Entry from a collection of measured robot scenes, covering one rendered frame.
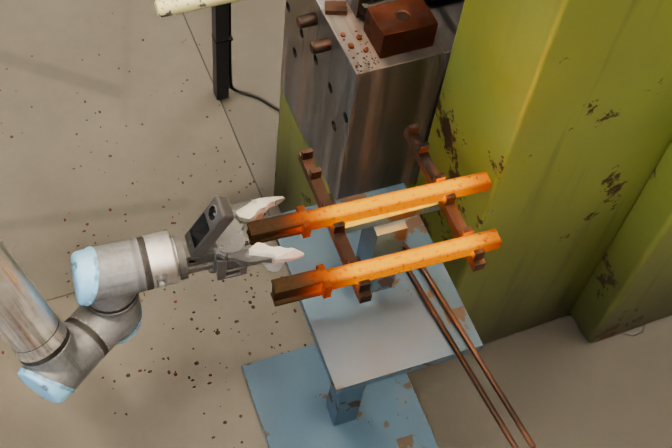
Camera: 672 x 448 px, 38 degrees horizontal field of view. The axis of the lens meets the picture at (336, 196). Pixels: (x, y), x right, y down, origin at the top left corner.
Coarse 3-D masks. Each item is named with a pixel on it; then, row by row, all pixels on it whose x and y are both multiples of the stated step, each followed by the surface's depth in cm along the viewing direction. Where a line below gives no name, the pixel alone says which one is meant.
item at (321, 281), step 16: (448, 240) 165; (464, 240) 165; (480, 240) 165; (496, 240) 166; (384, 256) 162; (400, 256) 162; (416, 256) 162; (432, 256) 162; (448, 256) 163; (464, 256) 165; (304, 272) 157; (320, 272) 157; (336, 272) 159; (352, 272) 159; (368, 272) 159; (384, 272) 161; (400, 272) 162; (272, 288) 156; (288, 288) 155; (304, 288) 158; (320, 288) 160; (336, 288) 160
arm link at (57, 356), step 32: (0, 256) 145; (0, 288) 145; (32, 288) 151; (0, 320) 148; (32, 320) 150; (32, 352) 153; (64, 352) 156; (96, 352) 161; (32, 384) 157; (64, 384) 157
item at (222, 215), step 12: (216, 204) 155; (228, 204) 155; (204, 216) 157; (216, 216) 154; (228, 216) 154; (192, 228) 160; (204, 228) 157; (216, 228) 155; (192, 240) 159; (204, 240) 157; (216, 240) 158; (192, 252) 159; (204, 252) 160
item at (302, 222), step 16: (464, 176) 173; (480, 176) 173; (400, 192) 170; (416, 192) 170; (432, 192) 170; (448, 192) 171; (464, 192) 172; (304, 208) 165; (320, 208) 166; (336, 208) 166; (352, 208) 167; (368, 208) 167; (384, 208) 168; (400, 208) 170; (256, 224) 163; (272, 224) 163; (288, 224) 163; (304, 224) 163; (320, 224) 165; (256, 240) 163
